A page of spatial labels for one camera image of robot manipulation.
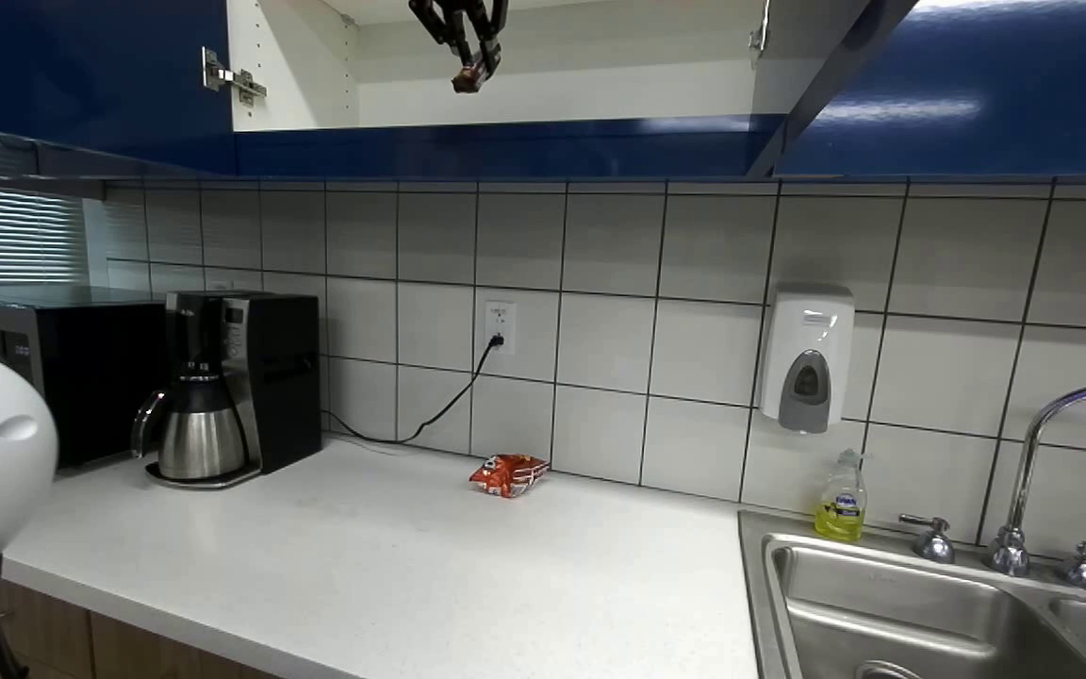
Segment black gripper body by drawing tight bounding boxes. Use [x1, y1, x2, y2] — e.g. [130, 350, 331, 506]
[408, 0, 515, 51]

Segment open white cupboard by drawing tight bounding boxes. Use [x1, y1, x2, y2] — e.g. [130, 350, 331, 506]
[222, 0, 784, 185]

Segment metal cupboard hinge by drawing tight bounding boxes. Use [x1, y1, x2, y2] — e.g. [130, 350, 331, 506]
[198, 47, 273, 105]

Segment blue cupboard door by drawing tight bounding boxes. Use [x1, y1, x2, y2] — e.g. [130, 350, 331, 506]
[782, 0, 1086, 185]
[742, 0, 921, 183]
[0, 0, 233, 175]

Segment black coffee maker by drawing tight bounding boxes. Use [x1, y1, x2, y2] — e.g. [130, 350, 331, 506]
[164, 291, 326, 487]

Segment red snack packet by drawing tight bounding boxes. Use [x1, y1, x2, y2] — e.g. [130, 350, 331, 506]
[466, 449, 550, 501]

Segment steel coffee carafe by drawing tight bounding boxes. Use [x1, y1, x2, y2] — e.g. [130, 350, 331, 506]
[130, 362, 256, 487]

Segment window blinds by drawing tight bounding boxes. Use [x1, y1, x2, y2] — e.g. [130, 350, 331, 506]
[0, 183, 94, 298]

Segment black microwave oven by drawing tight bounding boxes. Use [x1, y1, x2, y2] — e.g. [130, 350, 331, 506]
[0, 295, 177, 481]

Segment yellow dish soap bottle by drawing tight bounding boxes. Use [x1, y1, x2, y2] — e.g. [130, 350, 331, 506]
[810, 449, 870, 547]

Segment chrome sink faucet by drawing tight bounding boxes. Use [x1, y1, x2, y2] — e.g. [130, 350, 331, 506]
[992, 383, 1086, 580]

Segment stainless steel sink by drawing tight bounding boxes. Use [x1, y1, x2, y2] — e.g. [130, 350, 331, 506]
[735, 506, 1086, 679]

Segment wooden lower cabinet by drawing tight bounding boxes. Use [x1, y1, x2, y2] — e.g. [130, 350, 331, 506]
[0, 578, 285, 679]

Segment white wall outlet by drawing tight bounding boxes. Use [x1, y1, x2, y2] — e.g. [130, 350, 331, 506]
[476, 295, 523, 370]

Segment black power cord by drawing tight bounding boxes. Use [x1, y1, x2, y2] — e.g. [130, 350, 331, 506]
[321, 334, 511, 449]

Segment white wall soap dispenser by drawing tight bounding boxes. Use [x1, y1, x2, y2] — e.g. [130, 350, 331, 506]
[757, 291, 859, 439]

